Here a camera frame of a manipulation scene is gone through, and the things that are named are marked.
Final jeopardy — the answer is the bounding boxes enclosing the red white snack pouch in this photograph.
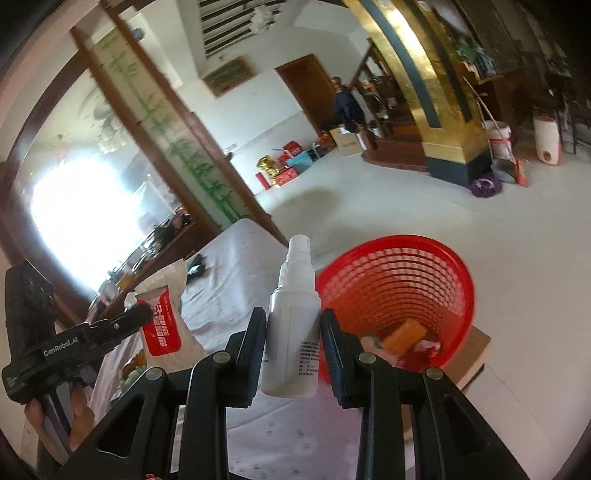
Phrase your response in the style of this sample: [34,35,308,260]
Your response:
[134,259,205,373]

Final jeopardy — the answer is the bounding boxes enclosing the white spray bottle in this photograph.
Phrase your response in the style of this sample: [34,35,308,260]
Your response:
[260,235,321,398]

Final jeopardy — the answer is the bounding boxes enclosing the orange medicine box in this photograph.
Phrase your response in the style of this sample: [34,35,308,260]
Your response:
[382,319,428,357]

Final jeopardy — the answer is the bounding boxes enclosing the red maroon foil bag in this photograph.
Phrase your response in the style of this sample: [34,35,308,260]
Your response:
[361,336,441,371]

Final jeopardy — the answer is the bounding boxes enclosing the left hand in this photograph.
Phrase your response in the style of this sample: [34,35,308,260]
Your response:
[24,382,95,465]

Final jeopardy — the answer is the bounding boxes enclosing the cardboard stool under basket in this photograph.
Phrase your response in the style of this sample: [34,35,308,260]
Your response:
[400,324,492,444]

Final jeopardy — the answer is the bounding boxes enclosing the black stapler gun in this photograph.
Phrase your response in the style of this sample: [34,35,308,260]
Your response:
[187,254,206,281]

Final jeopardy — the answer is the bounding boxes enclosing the red plastic basket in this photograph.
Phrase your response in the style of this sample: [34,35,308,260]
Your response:
[317,235,475,371]

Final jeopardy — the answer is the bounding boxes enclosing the red gift boxes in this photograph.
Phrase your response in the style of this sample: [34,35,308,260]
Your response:
[256,141,304,189]

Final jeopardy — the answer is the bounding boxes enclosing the teal gift bag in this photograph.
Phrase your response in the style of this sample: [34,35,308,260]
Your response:
[287,151,314,175]

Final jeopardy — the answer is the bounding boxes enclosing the purple mop head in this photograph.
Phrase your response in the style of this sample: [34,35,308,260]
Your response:
[469,172,502,198]

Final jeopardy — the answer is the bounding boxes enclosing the cardboard box on floor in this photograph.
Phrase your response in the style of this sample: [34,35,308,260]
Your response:
[329,126,363,156]

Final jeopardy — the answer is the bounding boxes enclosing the white bucket with label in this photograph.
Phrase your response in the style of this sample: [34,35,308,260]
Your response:
[484,120,514,161]

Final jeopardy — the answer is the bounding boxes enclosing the framed painting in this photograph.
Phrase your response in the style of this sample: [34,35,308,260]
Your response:
[202,57,256,98]

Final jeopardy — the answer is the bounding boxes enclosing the wooden door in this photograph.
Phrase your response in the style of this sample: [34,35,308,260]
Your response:
[276,54,335,135]

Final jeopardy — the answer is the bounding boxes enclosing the wooden stair railing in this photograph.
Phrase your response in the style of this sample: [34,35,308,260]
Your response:
[349,38,418,138]

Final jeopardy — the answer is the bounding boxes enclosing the dark jacket on post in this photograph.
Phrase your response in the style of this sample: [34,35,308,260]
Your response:
[334,89,366,133]

